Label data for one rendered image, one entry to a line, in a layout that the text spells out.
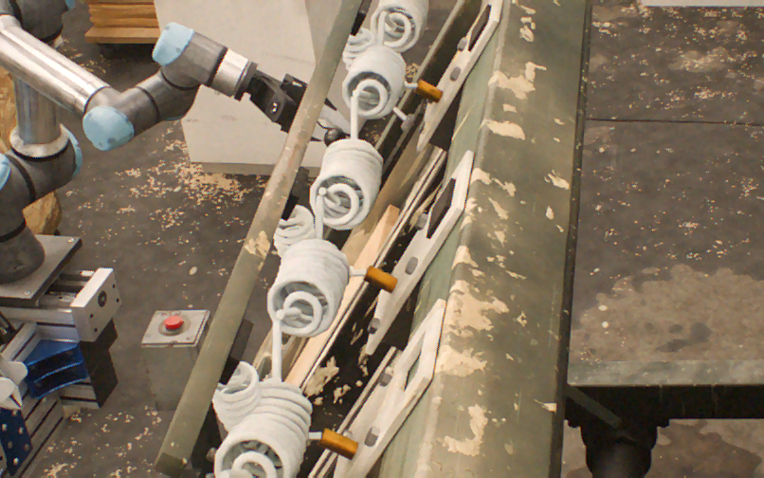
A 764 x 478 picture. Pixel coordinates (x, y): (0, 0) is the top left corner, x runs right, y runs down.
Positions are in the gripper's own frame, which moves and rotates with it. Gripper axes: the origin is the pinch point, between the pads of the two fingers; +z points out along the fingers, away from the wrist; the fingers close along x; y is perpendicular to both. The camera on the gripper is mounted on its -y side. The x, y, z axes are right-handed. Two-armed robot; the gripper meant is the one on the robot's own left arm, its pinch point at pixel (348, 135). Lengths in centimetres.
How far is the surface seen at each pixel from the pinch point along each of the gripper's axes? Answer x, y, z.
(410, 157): -3.8, -13.3, 9.7
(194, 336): 56, 30, -6
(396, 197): 3.7, -10.5, 11.0
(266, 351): 51, 26, 7
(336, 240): 23.3, 22.1, 9.1
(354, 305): 6, -69, 5
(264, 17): 25, 249, -22
